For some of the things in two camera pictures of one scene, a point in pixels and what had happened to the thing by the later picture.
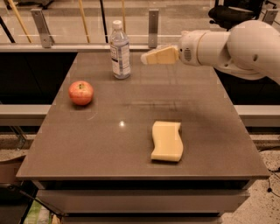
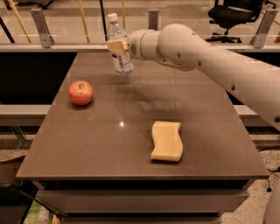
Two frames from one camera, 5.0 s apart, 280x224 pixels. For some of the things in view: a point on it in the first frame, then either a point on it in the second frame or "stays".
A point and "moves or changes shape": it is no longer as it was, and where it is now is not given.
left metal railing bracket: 47,40 stays
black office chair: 234,12 stays
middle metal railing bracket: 152,27 stays
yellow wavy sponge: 168,142 stays
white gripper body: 188,48 -> 135,44
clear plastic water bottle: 120,52 moves or changes shape
